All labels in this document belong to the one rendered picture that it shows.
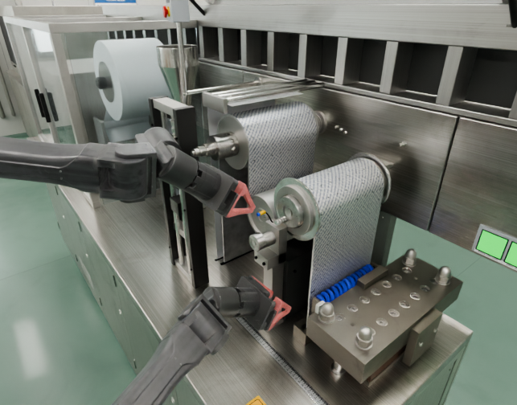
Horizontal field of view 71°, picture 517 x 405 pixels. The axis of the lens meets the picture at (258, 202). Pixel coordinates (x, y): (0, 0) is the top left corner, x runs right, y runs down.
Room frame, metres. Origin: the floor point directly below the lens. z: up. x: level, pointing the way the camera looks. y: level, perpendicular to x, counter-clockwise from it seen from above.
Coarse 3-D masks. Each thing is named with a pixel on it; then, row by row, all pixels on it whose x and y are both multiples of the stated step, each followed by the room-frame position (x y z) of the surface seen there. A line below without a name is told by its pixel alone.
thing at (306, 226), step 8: (280, 192) 0.73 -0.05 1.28; (288, 192) 0.71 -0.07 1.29; (296, 192) 0.69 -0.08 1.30; (304, 200) 0.67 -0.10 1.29; (304, 208) 0.67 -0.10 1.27; (304, 216) 0.67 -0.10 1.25; (312, 216) 0.66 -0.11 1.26; (304, 224) 0.67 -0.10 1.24; (312, 224) 0.66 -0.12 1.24; (296, 232) 0.68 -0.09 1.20; (304, 232) 0.66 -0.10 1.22
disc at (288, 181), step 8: (280, 184) 0.74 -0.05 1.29; (288, 184) 0.72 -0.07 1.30; (296, 184) 0.70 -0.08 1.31; (304, 184) 0.69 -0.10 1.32; (304, 192) 0.68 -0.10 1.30; (312, 200) 0.66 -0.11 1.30; (312, 208) 0.66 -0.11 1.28; (288, 232) 0.72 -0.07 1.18; (312, 232) 0.66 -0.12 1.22; (304, 240) 0.68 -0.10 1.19
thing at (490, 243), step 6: (486, 234) 0.67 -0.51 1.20; (492, 234) 0.67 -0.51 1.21; (480, 240) 0.68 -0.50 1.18; (486, 240) 0.67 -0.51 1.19; (492, 240) 0.66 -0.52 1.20; (498, 240) 0.66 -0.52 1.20; (504, 240) 0.65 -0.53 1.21; (480, 246) 0.68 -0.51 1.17; (486, 246) 0.67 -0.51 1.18; (492, 246) 0.66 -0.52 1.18; (498, 246) 0.65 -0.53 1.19; (504, 246) 0.64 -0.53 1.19; (486, 252) 0.66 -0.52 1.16; (492, 252) 0.66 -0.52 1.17; (498, 252) 0.65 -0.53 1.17
